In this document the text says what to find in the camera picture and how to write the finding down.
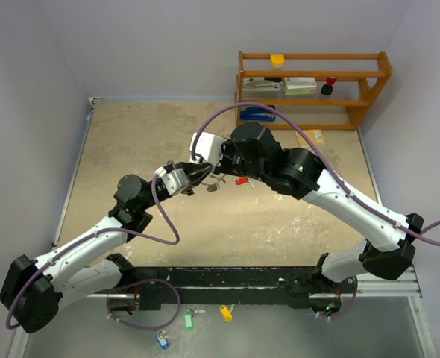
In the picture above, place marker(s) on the red tag key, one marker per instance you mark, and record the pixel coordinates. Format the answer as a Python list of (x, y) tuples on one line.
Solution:
[(244, 180)]

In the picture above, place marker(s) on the green tag key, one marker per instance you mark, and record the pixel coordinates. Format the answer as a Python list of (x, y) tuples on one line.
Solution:
[(189, 318)]

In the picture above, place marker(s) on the yellow tape measure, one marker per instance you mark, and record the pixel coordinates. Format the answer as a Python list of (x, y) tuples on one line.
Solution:
[(277, 60)]

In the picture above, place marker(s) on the blue black stapler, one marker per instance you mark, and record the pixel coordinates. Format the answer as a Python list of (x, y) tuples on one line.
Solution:
[(256, 114)]

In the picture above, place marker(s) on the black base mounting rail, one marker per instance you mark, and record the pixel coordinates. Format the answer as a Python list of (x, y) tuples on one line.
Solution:
[(292, 286)]

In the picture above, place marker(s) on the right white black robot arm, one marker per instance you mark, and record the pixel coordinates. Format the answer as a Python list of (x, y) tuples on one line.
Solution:
[(387, 250)]

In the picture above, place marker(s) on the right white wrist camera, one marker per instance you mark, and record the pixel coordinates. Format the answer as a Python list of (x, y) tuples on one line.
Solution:
[(208, 149)]

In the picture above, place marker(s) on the blue tag key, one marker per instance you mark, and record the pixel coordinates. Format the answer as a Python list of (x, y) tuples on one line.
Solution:
[(164, 339)]

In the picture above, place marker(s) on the white green box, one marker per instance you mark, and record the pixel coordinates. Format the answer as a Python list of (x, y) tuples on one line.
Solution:
[(299, 85)]

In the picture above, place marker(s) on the yellow tag key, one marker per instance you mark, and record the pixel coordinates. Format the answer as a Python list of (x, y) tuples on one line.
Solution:
[(227, 312)]

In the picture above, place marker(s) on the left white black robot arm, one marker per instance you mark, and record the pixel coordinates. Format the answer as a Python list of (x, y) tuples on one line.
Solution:
[(35, 290)]

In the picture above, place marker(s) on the grey black stapler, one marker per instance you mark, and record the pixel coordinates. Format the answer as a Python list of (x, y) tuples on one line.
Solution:
[(261, 84)]

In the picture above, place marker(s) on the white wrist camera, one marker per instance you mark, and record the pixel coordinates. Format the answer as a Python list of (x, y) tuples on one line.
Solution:
[(208, 149), (173, 177)]

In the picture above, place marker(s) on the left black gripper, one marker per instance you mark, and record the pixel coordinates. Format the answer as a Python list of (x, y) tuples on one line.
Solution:
[(196, 174)]

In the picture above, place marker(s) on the large silver keyring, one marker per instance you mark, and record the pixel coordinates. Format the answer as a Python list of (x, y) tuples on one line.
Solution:
[(213, 179)]

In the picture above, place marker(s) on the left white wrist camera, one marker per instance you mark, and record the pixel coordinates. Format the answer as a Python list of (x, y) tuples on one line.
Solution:
[(173, 177)]

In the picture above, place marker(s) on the wooden shelf rack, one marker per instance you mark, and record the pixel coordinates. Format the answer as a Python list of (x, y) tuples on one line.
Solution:
[(349, 81)]

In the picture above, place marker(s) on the red black stamp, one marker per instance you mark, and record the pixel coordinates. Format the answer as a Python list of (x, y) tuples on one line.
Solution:
[(327, 88)]

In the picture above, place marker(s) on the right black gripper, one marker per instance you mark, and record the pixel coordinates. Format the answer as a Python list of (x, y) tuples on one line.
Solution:
[(227, 146)]

